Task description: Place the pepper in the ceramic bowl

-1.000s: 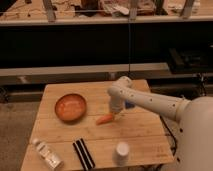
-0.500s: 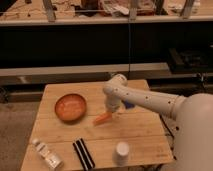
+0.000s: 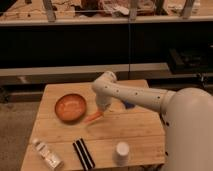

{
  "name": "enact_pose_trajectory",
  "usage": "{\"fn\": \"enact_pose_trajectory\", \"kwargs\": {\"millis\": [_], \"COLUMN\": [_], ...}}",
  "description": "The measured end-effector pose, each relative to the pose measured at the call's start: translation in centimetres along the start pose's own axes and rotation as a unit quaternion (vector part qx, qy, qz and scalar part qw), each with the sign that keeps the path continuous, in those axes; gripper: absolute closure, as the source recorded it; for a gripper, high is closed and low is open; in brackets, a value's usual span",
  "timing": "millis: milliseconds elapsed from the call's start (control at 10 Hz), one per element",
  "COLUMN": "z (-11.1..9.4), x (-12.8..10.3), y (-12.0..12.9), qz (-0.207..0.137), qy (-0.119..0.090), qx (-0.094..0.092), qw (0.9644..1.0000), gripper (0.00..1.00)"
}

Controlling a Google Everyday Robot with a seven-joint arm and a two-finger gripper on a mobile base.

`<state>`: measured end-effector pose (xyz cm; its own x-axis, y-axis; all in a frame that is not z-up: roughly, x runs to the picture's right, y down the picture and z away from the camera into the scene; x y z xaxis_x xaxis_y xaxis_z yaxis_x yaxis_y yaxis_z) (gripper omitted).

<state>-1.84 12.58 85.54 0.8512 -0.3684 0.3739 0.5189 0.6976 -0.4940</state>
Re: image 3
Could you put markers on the orange pepper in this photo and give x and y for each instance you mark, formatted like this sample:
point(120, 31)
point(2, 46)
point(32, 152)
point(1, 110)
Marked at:
point(92, 117)

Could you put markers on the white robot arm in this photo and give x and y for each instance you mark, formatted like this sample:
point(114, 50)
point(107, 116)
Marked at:
point(187, 115)

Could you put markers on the blue sponge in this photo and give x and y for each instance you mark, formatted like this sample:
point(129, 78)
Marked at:
point(128, 105)

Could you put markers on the white paper cup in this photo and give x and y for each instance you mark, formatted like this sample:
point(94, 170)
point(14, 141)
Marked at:
point(121, 153)

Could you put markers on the clear plastic bottle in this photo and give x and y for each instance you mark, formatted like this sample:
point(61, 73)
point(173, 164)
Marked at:
point(52, 160)

